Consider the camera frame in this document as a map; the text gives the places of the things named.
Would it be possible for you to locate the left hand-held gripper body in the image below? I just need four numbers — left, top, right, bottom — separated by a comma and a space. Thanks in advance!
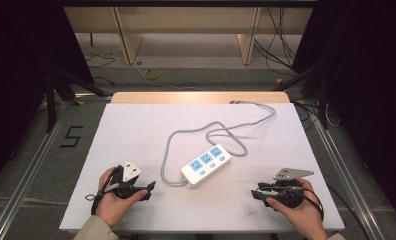
110, 159, 143, 201

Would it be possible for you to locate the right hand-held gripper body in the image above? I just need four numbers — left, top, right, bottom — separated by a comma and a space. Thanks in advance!
265, 167, 315, 210

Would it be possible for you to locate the person's left hand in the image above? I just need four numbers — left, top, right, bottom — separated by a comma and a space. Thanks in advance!
95, 166, 150, 230

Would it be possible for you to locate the person's right hand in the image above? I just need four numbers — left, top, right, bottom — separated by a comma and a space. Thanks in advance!
265, 177, 326, 235

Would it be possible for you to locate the white table board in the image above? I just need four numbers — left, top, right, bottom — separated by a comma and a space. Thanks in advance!
58, 102, 346, 234

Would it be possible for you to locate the white power strip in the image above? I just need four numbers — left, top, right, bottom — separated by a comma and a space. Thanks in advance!
180, 143, 232, 189

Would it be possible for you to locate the black metal stand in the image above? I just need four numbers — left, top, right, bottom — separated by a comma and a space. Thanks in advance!
273, 63, 331, 131
44, 66, 109, 134

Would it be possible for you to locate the yellow tape roll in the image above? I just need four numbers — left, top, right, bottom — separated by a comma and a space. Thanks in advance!
143, 68, 161, 81

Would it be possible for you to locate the black curtain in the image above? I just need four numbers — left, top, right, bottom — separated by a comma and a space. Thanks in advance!
291, 0, 396, 231
0, 0, 96, 196

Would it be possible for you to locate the light wooden desk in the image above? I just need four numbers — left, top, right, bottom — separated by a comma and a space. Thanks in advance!
63, 6, 314, 66

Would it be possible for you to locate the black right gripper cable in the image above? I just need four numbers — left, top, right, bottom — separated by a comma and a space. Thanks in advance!
299, 187, 372, 240

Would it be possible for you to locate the grey power strip cable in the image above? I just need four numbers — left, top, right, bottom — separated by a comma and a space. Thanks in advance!
160, 99, 277, 188

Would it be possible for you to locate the metal floor rail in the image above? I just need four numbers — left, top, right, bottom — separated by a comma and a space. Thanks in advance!
295, 99, 387, 240
0, 94, 114, 240

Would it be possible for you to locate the white floor cable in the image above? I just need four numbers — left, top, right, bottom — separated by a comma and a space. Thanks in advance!
132, 63, 205, 92

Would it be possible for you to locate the thin black floor cable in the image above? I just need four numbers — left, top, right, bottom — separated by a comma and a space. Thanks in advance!
85, 53, 116, 86

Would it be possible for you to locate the bundle of black cables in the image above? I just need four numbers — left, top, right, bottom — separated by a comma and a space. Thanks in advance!
253, 7, 299, 77

